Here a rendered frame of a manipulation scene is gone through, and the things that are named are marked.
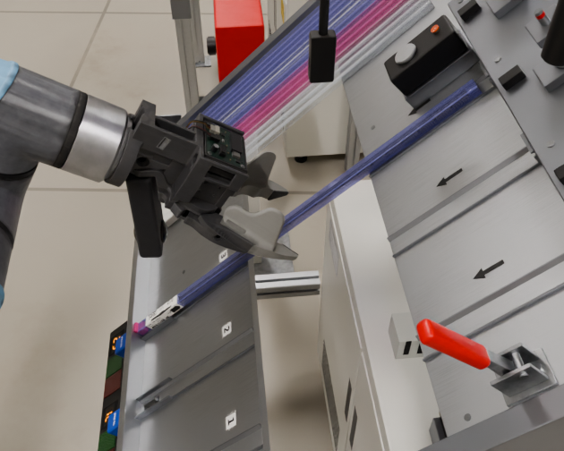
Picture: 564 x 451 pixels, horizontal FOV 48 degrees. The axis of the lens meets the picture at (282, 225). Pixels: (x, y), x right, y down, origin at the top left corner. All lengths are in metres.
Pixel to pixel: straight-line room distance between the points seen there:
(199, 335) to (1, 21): 2.64
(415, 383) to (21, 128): 0.62
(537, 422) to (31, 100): 0.46
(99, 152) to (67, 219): 1.51
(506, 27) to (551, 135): 0.13
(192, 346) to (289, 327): 0.98
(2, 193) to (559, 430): 0.50
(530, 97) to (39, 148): 0.41
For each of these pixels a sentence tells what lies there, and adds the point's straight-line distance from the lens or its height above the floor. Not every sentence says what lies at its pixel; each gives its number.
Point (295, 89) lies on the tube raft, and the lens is 0.85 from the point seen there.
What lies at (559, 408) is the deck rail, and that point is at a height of 1.04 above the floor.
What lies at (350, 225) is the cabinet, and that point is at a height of 0.62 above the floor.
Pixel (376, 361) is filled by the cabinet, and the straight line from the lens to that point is 0.95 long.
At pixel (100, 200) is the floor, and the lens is 2.13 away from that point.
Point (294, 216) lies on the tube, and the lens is 0.70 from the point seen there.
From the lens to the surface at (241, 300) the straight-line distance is 0.72.
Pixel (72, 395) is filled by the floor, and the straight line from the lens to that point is 1.70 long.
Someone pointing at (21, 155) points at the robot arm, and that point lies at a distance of 0.62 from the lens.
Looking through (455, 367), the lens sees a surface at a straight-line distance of 0.51.
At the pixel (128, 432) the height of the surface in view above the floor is 0.73.
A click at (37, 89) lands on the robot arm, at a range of 0.60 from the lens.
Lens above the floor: 1.41
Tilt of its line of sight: 46 degrees down
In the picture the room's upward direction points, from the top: straight up
